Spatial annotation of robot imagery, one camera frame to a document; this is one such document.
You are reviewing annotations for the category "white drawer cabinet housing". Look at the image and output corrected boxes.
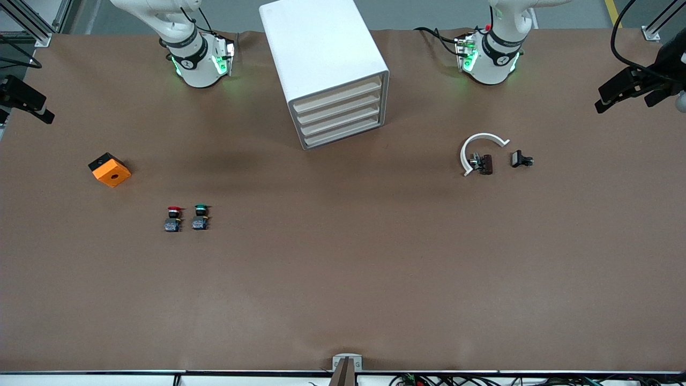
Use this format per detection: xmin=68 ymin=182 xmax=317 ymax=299
xmin=259 ymin=0 xmax=390 ymax=151

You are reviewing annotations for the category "white curved plastic ring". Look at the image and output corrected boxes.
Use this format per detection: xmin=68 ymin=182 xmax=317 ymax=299
xmin=460 ymin=132 xmax=511 ymax=177

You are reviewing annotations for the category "black arm base cable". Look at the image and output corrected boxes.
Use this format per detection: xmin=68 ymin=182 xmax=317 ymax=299
xmin=414 ymin=26 xmax=463 ymax=57

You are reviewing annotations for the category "brown paper table cover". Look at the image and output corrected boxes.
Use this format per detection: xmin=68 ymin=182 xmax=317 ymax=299
xmin=0 ymin=27 xmax=686 ymax=373

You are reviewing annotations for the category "brown mount bar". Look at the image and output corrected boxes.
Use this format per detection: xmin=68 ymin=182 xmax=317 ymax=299
xmin=328 ymin=358 xmax=357 ymax=386

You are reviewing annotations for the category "orange and black box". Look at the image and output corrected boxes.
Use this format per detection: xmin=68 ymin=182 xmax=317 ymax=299
xmin=88 ymin=153 xmax=132 ymax=188

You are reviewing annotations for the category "cream plastic drawer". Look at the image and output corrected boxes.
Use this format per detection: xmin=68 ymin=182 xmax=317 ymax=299
xmin=296 ymin=89 xmax=383 ymax=125
xmin=303 ymin=114 xmax=385 ymax=149
xmin=299 ymin=102 xmax=384 ymax=137
xmin=293 ymin=76 xmax=383 ymax=114

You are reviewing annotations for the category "grey metal bracket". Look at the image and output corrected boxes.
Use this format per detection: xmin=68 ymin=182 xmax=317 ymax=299
xmin=332 ymin=354 xmax=363 ymax=372

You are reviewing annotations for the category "aluminium frame profile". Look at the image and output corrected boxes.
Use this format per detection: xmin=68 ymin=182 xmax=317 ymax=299
xmin=0 ymin=0 xmax=73 ymax=48
xmin=640 ymin=0 xmax=686 ymax=42

